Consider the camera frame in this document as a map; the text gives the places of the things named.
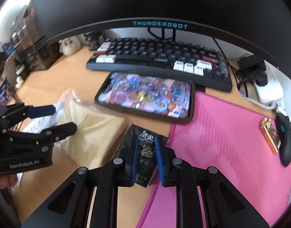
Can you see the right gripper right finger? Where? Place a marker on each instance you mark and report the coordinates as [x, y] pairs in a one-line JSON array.
[[164, 158]]

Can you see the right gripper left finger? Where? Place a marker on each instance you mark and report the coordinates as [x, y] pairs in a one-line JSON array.
[[131, 161]]

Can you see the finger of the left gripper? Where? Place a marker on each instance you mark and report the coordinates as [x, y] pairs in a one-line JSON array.
[[55, 132], [34, 111]]

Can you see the black gold text box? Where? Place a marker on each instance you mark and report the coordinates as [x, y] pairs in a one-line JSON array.
[[146, 165]]

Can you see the bagged bread slice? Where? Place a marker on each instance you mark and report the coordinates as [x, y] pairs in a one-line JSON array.
[[96, 132]]

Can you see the long white red-text sachet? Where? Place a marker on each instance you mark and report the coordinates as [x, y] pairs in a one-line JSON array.
[[38, 124]]

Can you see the person's left hand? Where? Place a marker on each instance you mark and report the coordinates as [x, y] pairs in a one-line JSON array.
[[11, 180]]

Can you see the smartphone with lit screen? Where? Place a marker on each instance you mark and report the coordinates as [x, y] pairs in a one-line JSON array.
[[156, 97]]

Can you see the pink desk mat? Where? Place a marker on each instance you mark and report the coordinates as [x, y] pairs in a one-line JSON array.
[[228, 137]]

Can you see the dark acrylic drawer organizer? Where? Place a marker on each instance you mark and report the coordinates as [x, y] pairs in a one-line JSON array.
[[30, 43]]

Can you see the small ceramic vase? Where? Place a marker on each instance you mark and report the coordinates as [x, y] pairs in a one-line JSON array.
[[69, 46]]

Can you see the white round fan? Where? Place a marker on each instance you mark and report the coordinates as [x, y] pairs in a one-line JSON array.
[[8, 17]]

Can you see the dark mechanical keyboard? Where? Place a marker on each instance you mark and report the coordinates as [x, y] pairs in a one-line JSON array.
[[201, 65]]

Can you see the gold lighter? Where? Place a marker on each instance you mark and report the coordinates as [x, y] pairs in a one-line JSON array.
[[270, 134]]

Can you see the black computer mouse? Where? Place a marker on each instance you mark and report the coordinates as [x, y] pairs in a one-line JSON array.
[[283, 128]]

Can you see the white power adapter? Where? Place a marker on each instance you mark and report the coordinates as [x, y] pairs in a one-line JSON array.
[[272, 91]]

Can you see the black curved monitor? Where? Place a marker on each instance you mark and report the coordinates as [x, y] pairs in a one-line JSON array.
[[262, 27]]

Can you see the black wire basket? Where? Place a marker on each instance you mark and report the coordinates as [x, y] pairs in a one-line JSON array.
[[7, 95]]

